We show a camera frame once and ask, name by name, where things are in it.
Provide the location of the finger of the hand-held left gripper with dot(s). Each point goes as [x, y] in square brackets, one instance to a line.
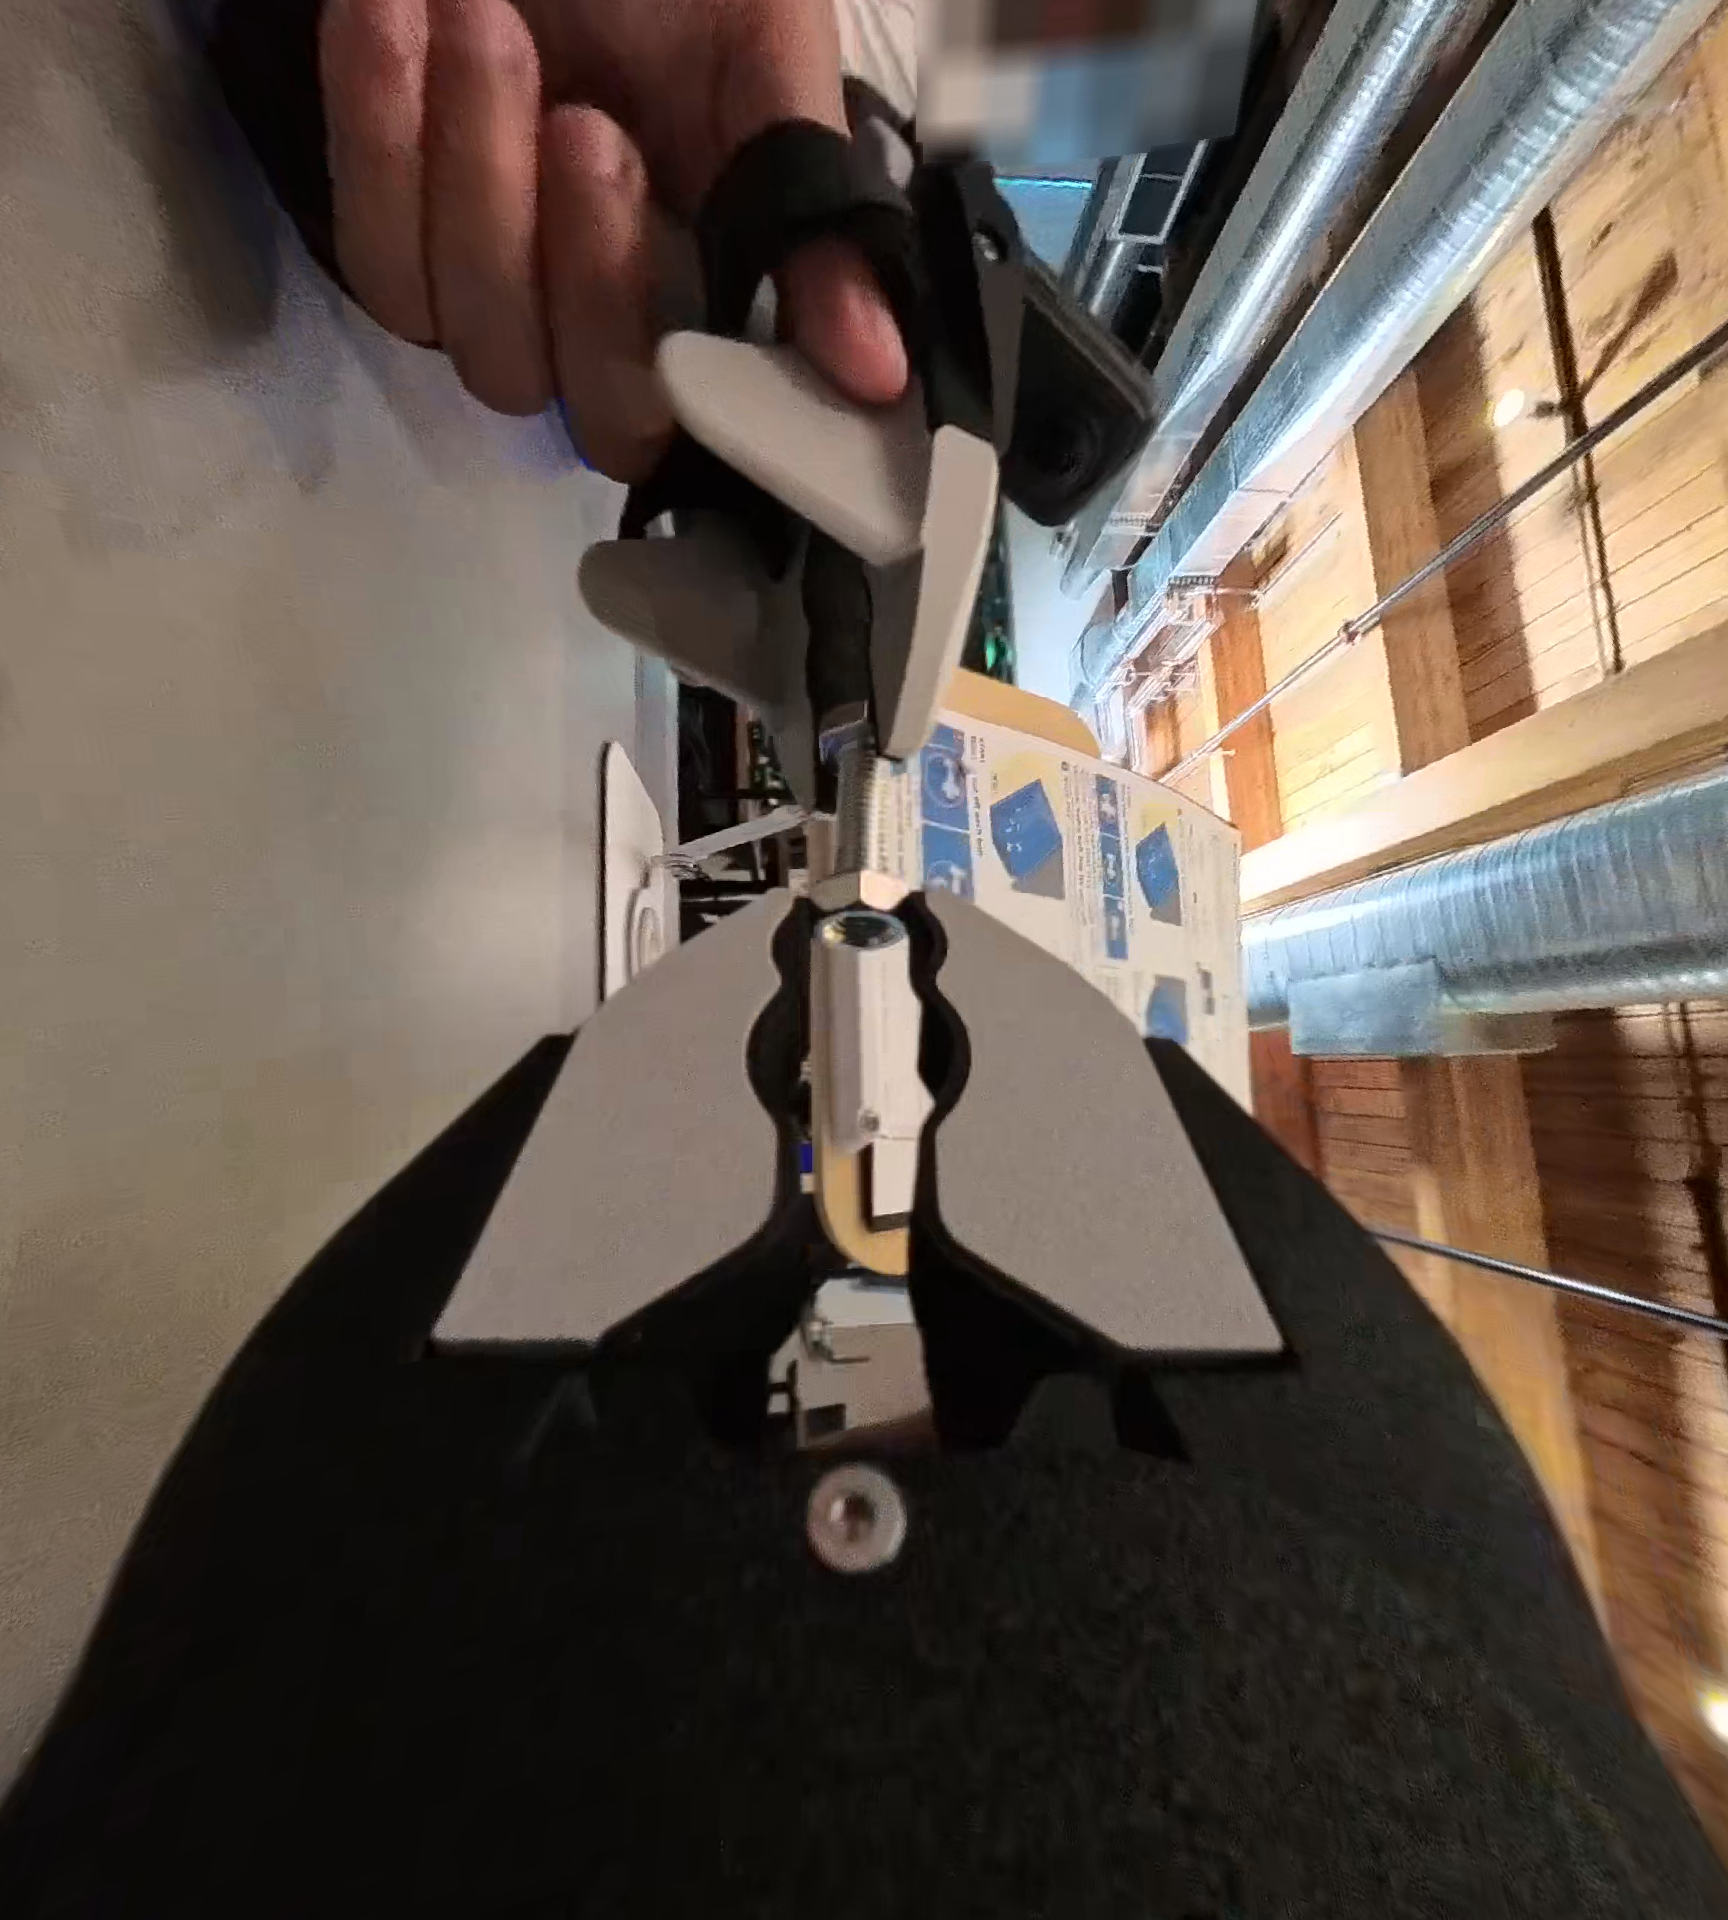
[940, 600]
[684, 600]

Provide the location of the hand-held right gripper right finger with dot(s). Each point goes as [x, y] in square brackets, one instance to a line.
[1089, 1168]

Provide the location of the thick steel bolt with nut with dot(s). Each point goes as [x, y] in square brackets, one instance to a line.
[867, 816]

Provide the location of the person's left hand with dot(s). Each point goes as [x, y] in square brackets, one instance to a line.
[504, 179]

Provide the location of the ceiling light bulb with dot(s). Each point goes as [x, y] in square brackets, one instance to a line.
[1510, 401]

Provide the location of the printed instruction sheet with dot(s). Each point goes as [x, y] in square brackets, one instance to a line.
[1104, 899]

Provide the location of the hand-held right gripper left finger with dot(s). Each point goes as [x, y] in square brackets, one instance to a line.
[623, 1168]

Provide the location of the white document stand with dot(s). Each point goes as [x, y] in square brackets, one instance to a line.
[632, 810]

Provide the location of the large silver air duct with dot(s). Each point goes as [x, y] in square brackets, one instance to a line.
[1554, 899]

